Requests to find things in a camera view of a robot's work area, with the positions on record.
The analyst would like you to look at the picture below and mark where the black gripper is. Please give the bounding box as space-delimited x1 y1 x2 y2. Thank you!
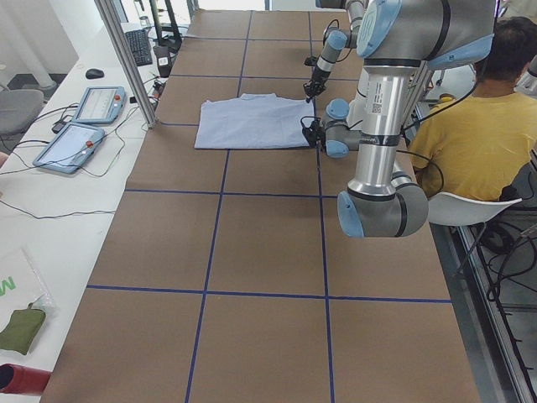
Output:
300 116 324 148
303 56 331 101

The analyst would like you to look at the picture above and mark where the blue striped button shirt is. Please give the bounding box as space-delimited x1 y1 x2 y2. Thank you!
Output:
195 93 314 149

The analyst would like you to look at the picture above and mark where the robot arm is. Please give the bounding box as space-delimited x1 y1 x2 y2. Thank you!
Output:
304 1 496 238
303 0 369 102

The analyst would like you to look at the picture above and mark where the white chair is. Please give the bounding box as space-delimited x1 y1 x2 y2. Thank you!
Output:
424 191 524 274

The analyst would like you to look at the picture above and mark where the person in yellow shirt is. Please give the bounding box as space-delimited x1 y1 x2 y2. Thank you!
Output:
409 17 536 202

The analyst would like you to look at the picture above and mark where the black keyboard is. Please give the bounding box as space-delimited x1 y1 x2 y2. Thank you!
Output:
124 29 153 66

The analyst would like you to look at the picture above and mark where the upper teach pendant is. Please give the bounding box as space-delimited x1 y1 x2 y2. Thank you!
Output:
72 86 126 125

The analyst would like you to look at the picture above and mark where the teach pendant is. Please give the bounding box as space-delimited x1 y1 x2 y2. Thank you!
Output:
33 123 105 174
72 86 126 125

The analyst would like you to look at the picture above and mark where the black computer mouse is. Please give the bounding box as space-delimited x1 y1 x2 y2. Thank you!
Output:
85 68 105 80

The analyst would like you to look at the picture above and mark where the lower teach pendant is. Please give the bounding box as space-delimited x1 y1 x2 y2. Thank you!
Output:
33 123 105 174

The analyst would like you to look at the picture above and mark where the grey office chair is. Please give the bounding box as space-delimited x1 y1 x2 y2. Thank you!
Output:
1 89 44 136

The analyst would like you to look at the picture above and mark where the green folded cloth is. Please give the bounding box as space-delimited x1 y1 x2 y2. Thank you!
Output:
1 308 46 355

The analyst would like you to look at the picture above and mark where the red cylinder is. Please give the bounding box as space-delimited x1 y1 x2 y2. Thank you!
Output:
1 364 51 396

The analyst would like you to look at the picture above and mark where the aluminium frame post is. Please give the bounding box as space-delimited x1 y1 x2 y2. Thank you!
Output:
94 0 157 128

